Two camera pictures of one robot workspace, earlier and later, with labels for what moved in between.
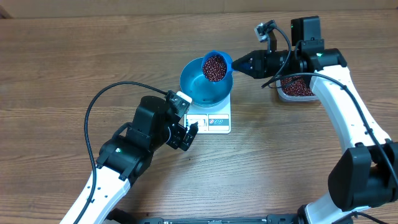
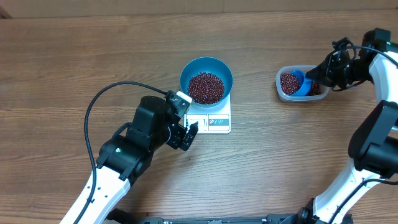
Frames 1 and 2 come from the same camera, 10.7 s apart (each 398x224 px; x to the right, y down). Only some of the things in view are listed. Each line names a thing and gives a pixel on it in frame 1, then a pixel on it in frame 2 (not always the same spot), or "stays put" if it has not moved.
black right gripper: [262, 64] to [325, 70]
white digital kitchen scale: [215, 119] stays put
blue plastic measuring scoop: [229, 63] to [304, 84]
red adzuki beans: [293, 86] stays put
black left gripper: [179, 131] stays put
